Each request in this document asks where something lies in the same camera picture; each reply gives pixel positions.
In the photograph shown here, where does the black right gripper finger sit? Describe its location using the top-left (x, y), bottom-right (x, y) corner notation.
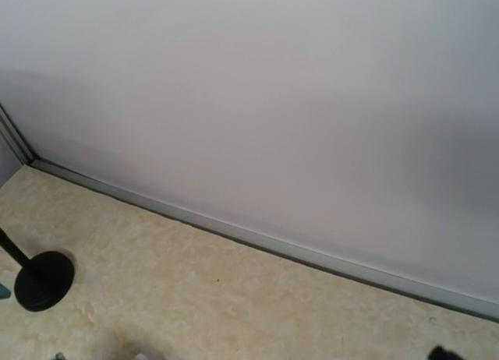
top-left (427, 344), bottom-right (499, 360)

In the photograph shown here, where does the black gooseneck phone stand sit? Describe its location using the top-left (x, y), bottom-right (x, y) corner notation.
top-left (1, 230), bottom-right (76, 312)

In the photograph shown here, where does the blue-edged black smartphone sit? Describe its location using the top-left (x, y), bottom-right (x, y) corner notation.
top-left (0, 284), bottom-right (11, 300)

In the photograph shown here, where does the left aluminium corner post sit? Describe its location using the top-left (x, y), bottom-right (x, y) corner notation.
top-left (1, 105), bottom-right (38, 165)

